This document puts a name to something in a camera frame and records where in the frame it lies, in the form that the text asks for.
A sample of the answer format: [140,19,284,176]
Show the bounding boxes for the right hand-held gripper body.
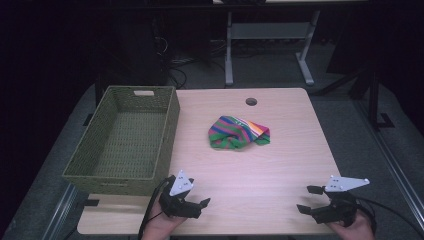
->
[311,175,371,228]

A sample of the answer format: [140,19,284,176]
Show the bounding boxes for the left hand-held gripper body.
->
[158,169,203,220]

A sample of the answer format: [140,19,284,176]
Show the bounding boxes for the striped colourful cloth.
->
[207,115,271,150]

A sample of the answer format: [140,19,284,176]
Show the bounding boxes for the green woven basket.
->
[62,85,181,197]

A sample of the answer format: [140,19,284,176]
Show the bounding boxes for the person's left hand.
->
[141,199,188,240]

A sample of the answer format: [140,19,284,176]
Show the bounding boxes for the person's right hand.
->
[327,209,377,240]

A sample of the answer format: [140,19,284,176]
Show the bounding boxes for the black metal stand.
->
[346,64,396,132]

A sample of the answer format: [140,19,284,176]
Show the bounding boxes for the dark computer tower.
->
[108,13,169,87]

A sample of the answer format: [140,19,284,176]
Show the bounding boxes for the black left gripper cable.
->
[137,177,175,240]

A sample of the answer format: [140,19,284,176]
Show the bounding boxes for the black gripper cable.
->
[137,177,175,240]
[355,196,424,238]

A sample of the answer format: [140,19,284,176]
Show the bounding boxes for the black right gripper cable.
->
[355,196,424,238]

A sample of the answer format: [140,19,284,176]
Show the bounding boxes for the metal floor rail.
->
[41,183,79,240]
[353,99,424,223]

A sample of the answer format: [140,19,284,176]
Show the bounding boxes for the black floor cables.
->
[166,56,228,90]

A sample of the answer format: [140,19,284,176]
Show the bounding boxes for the grey metal desk frame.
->
[224,9,322,88]

